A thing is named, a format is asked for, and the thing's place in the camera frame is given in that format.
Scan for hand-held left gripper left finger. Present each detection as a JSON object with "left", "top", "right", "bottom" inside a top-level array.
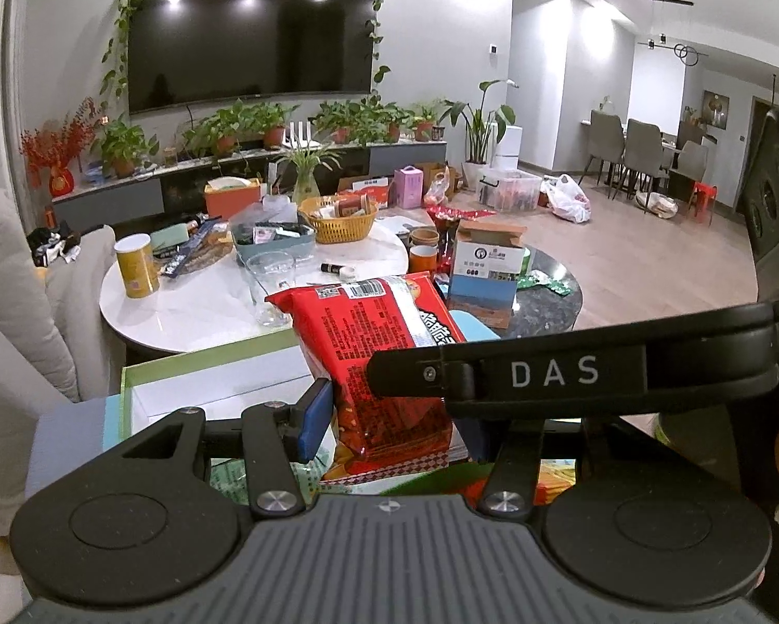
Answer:
[{"left": 120, "top": 377, "right": 335, "bottom": 522}]

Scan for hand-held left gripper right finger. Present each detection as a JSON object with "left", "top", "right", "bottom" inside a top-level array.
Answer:
[{"left": 479, "top": 414, "right": 657, "bottom": 522}]

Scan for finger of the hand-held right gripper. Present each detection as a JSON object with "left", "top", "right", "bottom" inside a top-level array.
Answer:
[{"left": 369, "top": 302, "right": 779, "bottom": 418}]

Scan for red snack bag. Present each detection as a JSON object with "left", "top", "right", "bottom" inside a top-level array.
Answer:
[{"left": 265, "top": 273, "right": 475, "bottom": 475}]

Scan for green cardboard box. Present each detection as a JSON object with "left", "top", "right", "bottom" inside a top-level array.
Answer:
[{"left": 120, "top": 328, "right": 332, "bottom": 462}]

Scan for dark round side table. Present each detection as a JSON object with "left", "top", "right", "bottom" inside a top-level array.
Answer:
[{"left": 442, "top": 243, "right": 584, "bottom": 339}]

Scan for red stool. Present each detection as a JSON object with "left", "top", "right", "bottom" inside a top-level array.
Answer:
[{"left": 689, "top": 182, "right": 719, "bottom": 225}]

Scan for grey dining chair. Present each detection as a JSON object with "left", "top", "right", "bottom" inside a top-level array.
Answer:
[
  {"left": 666, "top": 141, "right": 709, "bottom": 202},
  {"left": 614, "top": 118, "right": 665, "bottom": 205},
  {"left": 581, "top": 110, "right": 628, "bottom": 199}
]

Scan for green foil packets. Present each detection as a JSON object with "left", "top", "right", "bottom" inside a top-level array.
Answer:
[{"left": 516, "top": 266, "right": 573, "bottom": 296}]

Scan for pale green snack packet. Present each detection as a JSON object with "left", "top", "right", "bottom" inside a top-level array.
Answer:
[{"left": 207, "top": 455, "right": 332, "bottom": 508}]

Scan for blue and brown carton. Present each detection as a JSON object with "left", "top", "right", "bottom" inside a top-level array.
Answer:
[{"left": 446, "top": 219, "right": 528, "bottom": 329}]

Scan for clear glass cup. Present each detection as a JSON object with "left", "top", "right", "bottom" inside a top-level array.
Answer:
[{"left": 245, "top": 251, "right": 297, "bottom": 328}]

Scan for white plastic bag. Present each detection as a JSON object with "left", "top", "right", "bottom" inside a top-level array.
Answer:
[{"left": 540, "top": 174, "right": 593, "bottom": 224}]

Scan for white round coffee table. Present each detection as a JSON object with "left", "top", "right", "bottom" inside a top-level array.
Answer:
[{"left": 99, "top": 211, "right": 443, "bottom": 358}]

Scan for green storage tray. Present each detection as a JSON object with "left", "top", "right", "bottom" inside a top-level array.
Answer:
[{"left": 230, "top": 217, "right": 317, "bottom": 267}]

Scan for pendant lamp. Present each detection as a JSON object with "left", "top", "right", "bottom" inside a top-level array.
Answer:
[{"left": 638, "top": 0, "right": 710, "bottom": 69}]

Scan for clear plastic storage bin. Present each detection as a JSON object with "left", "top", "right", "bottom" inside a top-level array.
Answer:
[{"left": 477, "top": 167, "right": 541, "bottom": 212}]

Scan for woven basket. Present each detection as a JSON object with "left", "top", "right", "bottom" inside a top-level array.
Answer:
[{"left": 297, "top": 195, "right": 379, "bottom": 244}]

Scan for dark blue striped box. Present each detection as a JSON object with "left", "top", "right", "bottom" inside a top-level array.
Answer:
[{"left": 162, "top": 221, "right": 235, "bottom": 277}]

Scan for white air purifier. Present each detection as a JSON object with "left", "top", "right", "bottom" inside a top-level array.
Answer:
[{"left": 491, "top": 123, "right": 524, "bottom": 173}]

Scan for yellow can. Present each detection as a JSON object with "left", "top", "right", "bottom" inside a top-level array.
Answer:
[{"left": 114, "top": 232, "right": 162, "bottom": 300}]

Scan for pink box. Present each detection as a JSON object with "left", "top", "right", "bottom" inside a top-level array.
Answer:
[{"left": 394, "top": 167, "right": 424, "bottom": 209}]

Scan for orange box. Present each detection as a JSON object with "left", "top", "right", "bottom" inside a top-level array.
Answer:
[{"left": 204, "top": 177, "right": 265, "bottom": 222}]

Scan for spider plant in glass vase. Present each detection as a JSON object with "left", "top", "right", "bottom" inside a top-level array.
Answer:
[{"left": 269, "top": 143, "right": 342, "bottom": 204}]

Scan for tall leafy floor plant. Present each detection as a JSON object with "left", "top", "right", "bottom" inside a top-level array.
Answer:
[{"left": 438, "top": 78, "right": 517, "bottom": 166}]

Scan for potted green plant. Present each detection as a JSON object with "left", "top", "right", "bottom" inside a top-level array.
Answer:
[
  {"left": 357, "top": 97, "right": 410, "bottom": 144},
  {"left": 250, "top": 102, "right": 300, "bottom": 149},
  {"left": 94, "top": 118, "right": 160, "bottom": 178},
  {"left": 315, "top": 100, "right": 365, "bottom": 145},
  {"left": 181, "top": 100, "right": 248, "bottom": 158},
  {"left": 410, "top": 100, "right": 446, "bottom": 142}
]

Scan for beige sofa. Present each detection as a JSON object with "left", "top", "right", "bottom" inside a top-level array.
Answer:
[{"left": 0, "top": 190, "right": 127, "bottom": 599}]

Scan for black cloth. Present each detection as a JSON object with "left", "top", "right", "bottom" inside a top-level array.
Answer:
[{"left": 27, "top": 224, "right": 82, "bottom": 267}]

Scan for red flower vase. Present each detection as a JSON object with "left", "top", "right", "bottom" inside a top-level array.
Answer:
[{"left": 20, "top": 97, "right": 105, "bottom": 196}]

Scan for framed wall picture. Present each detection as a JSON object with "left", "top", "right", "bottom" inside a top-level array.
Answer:
[{"left": 702, "top": 89, "right": 730, "bottom": 129}]

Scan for wall television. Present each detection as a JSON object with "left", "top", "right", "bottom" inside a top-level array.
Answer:
[{"left": 127, "top": 0, "right": 379, "bottom": 114}]

